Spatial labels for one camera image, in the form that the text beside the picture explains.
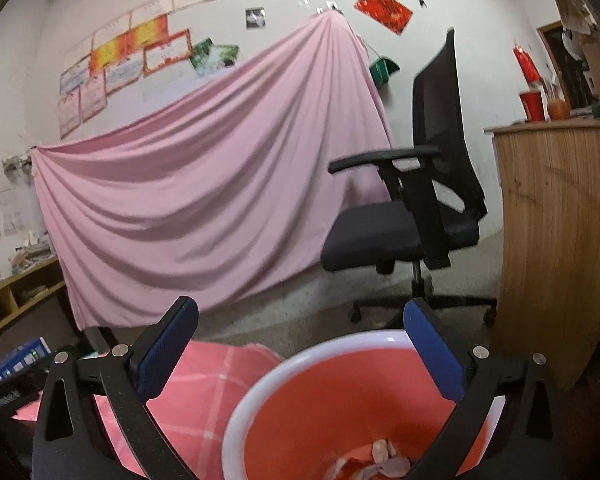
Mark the small cluttered wall shelf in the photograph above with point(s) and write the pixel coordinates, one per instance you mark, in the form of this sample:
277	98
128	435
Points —
17	162

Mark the wooden door frame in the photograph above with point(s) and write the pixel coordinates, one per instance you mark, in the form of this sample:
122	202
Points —
550	60

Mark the hanging pink sheet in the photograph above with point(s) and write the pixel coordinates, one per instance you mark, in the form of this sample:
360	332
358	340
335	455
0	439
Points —
205	175

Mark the red paper poster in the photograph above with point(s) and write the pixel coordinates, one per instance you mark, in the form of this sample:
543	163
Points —
383	10

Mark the red hanging decoration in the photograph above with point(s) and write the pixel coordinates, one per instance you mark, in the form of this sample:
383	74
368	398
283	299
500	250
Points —
526	62

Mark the wooden cabinet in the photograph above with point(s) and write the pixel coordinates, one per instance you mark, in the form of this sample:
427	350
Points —
555	240

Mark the stack of books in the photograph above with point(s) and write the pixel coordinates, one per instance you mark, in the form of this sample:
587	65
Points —
30	255

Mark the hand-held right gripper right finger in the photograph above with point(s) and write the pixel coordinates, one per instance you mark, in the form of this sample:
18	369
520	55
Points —
437	355

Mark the green hanging bag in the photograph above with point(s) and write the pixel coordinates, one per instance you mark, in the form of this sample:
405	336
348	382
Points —
382	71

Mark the pink checkered cloth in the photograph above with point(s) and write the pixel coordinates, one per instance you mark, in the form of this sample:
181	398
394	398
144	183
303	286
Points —
200	400

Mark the wooden shelf unit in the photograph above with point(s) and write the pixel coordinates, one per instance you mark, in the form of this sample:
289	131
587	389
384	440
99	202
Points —
10	290

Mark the red bucket with white rim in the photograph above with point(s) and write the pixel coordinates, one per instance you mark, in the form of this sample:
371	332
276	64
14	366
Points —
320	400

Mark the red cup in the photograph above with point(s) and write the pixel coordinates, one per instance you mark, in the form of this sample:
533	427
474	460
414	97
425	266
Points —
531	106

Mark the group of wall certificates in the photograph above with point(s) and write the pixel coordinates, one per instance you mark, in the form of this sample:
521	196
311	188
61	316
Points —
130	45

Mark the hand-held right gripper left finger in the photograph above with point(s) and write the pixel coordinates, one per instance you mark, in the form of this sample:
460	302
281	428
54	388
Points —
167	355

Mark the orange jar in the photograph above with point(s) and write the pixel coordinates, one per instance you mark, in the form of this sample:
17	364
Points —
558	109

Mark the blue box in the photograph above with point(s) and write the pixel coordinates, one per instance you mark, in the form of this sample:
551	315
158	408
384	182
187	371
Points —
15	360

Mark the small silver photo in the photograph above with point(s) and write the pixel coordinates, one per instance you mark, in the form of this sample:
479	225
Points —
255	18

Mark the green photo prints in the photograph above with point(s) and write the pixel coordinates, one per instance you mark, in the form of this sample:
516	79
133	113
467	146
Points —
212	57

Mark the black office chair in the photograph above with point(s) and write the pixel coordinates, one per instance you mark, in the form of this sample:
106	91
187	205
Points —
380	235

